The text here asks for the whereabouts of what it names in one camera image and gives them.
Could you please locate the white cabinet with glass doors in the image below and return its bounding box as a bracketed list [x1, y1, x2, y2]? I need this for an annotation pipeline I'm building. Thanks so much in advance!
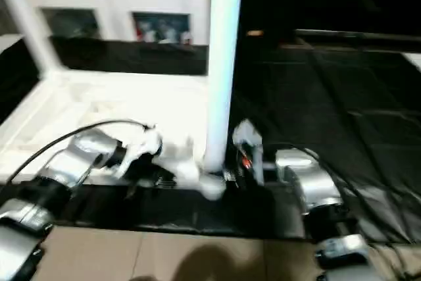
[16, 0, 212, 43]

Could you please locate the dark low furniture silver edge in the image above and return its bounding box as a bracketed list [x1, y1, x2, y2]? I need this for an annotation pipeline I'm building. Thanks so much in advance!
[295, 29, 421, 46]

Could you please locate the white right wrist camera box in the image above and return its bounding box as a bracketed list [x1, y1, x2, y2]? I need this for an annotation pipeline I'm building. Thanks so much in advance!
[232, 120, 264, 153]

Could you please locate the black work mat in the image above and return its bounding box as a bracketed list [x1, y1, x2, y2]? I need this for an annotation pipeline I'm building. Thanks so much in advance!
[0, 34, 421, 241]

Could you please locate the crumpled black plastic sheet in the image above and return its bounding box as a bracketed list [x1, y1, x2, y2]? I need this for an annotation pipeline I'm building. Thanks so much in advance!
[230, 41, 421, 241]

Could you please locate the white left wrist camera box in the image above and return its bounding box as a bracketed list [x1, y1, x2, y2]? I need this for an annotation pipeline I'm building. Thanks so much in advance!
[122, 130, 198, 180]

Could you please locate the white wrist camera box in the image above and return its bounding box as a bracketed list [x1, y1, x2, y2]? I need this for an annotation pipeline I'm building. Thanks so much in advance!
[232, 120, 264, 153]
[122, 130, 198, 180]

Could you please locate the white plastic table top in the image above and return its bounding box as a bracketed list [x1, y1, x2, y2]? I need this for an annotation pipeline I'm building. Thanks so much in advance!
[0, 69, 228, 199]

